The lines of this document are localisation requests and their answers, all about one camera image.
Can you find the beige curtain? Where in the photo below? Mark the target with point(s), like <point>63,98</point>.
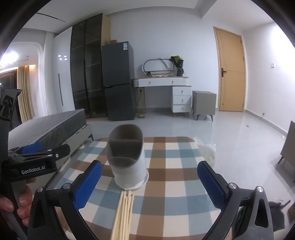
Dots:
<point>25,97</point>

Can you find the person's left hand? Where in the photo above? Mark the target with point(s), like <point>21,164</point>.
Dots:
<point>24,203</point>

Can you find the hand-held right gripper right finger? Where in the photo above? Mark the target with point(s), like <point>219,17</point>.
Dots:
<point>210,184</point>

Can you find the bundle of wooden chopsticks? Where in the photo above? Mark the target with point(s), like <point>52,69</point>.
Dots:
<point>123,214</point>

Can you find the wooden door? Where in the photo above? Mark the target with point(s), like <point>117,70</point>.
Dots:
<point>231,80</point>

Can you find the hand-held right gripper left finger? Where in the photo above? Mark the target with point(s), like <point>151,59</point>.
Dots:
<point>88,184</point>

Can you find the white vanity desk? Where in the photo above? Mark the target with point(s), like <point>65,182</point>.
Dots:
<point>161,82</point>

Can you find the grey white utensil holder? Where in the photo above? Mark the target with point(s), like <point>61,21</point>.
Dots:
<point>129,166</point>

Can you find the white wardrobe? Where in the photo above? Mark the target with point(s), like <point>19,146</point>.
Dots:
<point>65,87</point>

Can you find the checkered tablecloth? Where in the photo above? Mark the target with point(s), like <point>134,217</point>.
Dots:
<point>170,166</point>

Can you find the grey quilted bed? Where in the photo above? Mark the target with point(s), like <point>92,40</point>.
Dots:
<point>78,140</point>

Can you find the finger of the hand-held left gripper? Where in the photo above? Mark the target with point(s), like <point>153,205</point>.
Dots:
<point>32,148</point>
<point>60,152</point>

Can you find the grey nightstand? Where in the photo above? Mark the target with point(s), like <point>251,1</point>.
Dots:
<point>204,103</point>

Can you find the white plastic bag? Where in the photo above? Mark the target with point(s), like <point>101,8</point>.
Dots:
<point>207,152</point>

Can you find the ceiling air vent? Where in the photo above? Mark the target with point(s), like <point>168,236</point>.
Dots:
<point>50,17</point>

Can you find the dark glass cabinet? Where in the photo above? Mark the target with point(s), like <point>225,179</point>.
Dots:
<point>85,69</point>

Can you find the dark grey refrigerator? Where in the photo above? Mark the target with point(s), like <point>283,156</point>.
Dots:
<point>117,80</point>

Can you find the dark quilted mattress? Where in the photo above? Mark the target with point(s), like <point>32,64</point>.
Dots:
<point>57,124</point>

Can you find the oval mirror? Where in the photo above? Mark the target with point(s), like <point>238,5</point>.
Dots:
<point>159,69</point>

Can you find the potted plant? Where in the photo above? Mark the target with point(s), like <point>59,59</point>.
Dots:
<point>177,61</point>

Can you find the ceiling light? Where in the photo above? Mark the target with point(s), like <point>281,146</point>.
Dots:
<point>8,57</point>

